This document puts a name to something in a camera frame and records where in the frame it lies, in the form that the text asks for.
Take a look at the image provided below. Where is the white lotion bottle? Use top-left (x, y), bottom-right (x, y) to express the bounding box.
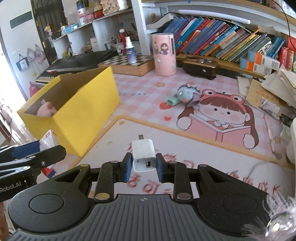
top-left (78, 8), bottom-right (86, 26)

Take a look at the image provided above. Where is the white spray bottle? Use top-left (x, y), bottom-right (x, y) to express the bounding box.
top-left (125, 36), bottom-right (137, 64)

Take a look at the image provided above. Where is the red round jar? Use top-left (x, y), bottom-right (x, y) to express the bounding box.
top-left (94, 4), bottom-right (104, 19)

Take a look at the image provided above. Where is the small red white box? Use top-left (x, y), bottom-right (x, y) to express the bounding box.
top-left (38, 129), bottom-right (60, 179)

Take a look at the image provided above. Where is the floral decorated figurine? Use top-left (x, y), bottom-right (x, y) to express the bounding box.
top-left (100, 0), bottom-right (128, 16)

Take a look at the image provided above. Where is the orange white medicine box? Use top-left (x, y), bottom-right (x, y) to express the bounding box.
top-left (240, 50), bottom-right (280, 76)

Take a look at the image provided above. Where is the black charging cable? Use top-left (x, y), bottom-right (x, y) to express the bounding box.
top-left (271, 0), bottom-right (293, 42)

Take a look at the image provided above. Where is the wooden chessboard box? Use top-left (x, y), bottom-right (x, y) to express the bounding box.
top-left (98, 55), bottom-right (155, 77)

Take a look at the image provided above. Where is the white bookshelf unit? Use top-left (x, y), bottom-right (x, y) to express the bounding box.
top-left (132, 1), bottom-right (295, 78)

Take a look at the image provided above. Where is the yellow cardboard box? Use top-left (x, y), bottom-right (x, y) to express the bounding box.
top-left (18, 67), bottom-right (120, 157)

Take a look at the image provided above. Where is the dark brown wooden box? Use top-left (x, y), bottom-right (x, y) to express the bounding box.
top-left (182, 57), bottom-right (218, 80)

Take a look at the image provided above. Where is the pink cartoon desk mat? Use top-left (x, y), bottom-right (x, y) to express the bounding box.
top-left (54, 69), bottom-right (295, 196)

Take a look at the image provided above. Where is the white device at edge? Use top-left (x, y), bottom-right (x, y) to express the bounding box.
top-left (280, 118), bottom-right (295, 164)

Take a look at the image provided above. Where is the black electronic keyboard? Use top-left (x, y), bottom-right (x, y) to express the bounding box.
top-left (35, 50), bottom-right (118, 84)

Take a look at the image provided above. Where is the white usb charger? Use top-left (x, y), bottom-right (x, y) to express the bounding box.
top-left (132, 135), bottom-right (157, 172)

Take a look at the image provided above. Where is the pink backpack on wall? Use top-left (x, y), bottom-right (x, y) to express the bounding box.
top-left (29, 82), bottom-right (43, 97)

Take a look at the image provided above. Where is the pink plush pig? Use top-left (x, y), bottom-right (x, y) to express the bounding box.
top-left (37, 99), bottom-right (57, 117)

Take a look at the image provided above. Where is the red marker bottle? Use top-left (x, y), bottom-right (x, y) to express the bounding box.
top-left (119, 29), bottom-right (126, 46)

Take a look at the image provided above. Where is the white cubby shelf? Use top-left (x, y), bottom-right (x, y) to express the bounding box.
top-left (53, 9), bottom-right (135, 59)

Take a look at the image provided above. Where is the stack of loose papers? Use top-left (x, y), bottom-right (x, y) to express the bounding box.
top-left (237, 67), bottom-right (295, 120)

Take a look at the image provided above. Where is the pink cylindrical canister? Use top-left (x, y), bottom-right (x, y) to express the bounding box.
top-left (151, 33), bottom-right (177, 77)

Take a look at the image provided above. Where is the pen holder with brushes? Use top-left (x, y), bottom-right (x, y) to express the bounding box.
top-left (111, 34), bottom-right (141, 55)

